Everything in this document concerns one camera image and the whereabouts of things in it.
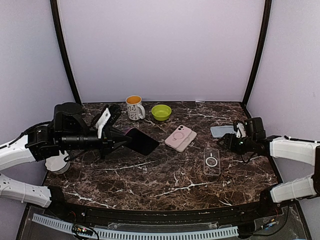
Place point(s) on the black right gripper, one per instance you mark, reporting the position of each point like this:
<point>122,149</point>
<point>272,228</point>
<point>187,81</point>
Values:
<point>230,145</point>

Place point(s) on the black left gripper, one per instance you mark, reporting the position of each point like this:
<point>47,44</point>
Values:
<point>107,141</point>

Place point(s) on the light blue phone case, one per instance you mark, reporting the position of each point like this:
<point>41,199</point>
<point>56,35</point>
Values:
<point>220,131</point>

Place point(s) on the clear purple phone case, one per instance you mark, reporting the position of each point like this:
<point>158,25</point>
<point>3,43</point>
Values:
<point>211,162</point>

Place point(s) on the pink phone case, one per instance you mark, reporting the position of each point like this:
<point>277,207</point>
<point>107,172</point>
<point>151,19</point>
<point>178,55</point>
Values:
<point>177,137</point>

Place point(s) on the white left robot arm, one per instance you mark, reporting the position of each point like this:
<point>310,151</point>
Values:
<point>52,140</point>

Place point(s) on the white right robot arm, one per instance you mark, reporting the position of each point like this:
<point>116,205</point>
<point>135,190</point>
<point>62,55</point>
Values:
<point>250,137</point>

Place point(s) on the beige phone case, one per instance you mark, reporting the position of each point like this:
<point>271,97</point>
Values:
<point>187,141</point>

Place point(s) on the white floral mug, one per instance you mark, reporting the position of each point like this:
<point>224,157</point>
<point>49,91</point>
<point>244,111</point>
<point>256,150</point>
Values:
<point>135,109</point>

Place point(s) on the lime green bowl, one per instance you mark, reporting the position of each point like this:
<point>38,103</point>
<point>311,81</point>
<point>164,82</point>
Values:
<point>161,112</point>

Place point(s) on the white scalloped dish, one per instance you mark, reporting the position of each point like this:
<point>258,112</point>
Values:
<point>58,164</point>

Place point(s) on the small circuit board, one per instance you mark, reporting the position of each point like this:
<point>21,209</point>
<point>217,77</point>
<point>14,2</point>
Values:
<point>81,230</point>

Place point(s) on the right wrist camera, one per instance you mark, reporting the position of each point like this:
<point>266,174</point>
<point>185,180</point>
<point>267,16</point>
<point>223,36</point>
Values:
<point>243,128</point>

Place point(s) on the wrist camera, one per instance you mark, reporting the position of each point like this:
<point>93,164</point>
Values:
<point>243,128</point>
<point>107,117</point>

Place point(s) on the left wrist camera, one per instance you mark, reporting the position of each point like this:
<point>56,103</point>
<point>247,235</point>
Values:
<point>107,117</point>

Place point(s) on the black front table rail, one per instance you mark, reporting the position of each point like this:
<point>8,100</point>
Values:
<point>90,215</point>

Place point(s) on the black left frame post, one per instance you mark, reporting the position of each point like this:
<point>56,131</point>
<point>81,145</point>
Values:
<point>63,50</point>

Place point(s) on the black frame post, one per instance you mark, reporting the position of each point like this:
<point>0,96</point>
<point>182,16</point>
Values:
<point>258,53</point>
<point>63,50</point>

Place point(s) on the black right frame post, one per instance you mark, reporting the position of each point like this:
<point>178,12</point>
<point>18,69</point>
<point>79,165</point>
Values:
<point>258,53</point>

